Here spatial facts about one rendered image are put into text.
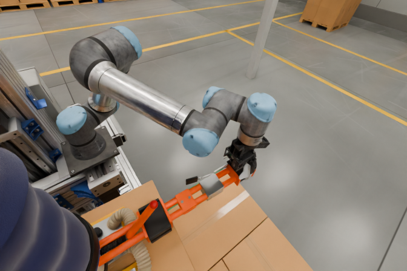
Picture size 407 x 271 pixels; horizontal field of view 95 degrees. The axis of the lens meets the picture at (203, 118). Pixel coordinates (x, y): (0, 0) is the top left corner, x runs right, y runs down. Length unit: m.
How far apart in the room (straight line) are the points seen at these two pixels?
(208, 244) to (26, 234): 1.08
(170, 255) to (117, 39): 0.72
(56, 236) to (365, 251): 2.30
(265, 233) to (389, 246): 1.41
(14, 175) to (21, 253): 0.10
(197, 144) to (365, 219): 2.29
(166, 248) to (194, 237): 0.56
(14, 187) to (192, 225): 1.12
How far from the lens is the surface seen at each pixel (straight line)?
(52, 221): 0.43
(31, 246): 0.40
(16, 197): 0.33
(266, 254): 1.40
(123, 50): 0.64
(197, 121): 0.43
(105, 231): 0.83
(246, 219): 1.41
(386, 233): 2.63
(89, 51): 0.60
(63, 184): 1.16
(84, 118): 0.94
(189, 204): 0.68
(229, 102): 0.50
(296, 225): 2.16
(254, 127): 0.52
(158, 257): 0.79
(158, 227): 0.66
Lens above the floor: 1.85
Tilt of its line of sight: 45 degrees down
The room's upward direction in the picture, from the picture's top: 6 degrees clockwise
